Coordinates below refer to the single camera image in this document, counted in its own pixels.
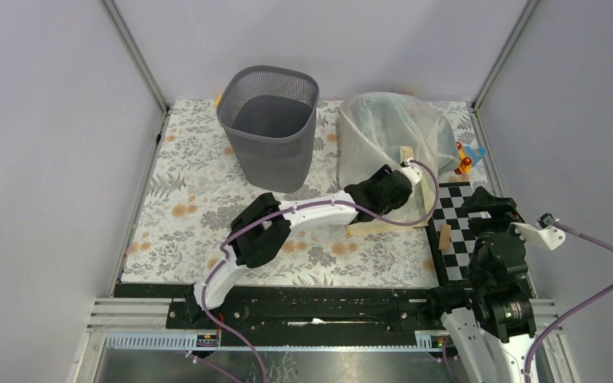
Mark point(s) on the floral patterned table mat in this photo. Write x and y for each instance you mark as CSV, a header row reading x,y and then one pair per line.
x,y
203,224

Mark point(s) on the orange toy block car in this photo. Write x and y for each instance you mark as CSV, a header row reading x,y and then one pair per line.
x,y
466,160

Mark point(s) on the small wooden block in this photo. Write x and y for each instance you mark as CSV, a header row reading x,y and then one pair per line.
x,y
444,238

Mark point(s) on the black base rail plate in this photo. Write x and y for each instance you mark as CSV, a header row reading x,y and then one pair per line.
x,y
278,316

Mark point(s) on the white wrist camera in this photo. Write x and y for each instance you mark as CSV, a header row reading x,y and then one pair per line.
x,y
544,235
412,172

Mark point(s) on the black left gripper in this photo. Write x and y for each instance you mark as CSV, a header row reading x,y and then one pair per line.
x,y
376,176

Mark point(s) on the blue toy piece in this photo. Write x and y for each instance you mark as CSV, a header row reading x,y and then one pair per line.
x,y
476,155

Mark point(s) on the black white checkerboard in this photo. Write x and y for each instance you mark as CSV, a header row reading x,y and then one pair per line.
x,y
451,264

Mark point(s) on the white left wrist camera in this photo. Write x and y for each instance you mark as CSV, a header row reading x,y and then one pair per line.
x,y
412,172

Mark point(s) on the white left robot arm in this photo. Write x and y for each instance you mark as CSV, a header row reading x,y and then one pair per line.
x,y
259,232

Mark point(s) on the translucent white plastic bag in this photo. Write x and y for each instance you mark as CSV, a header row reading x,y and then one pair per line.
x,y
377,129

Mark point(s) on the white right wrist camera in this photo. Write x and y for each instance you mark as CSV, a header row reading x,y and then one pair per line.
x,y
544,235

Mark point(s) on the grey mesh trash bin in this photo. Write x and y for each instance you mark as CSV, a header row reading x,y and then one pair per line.
x,y
269,115

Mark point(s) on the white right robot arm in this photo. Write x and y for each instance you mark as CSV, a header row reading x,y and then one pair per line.
x,y
489,316

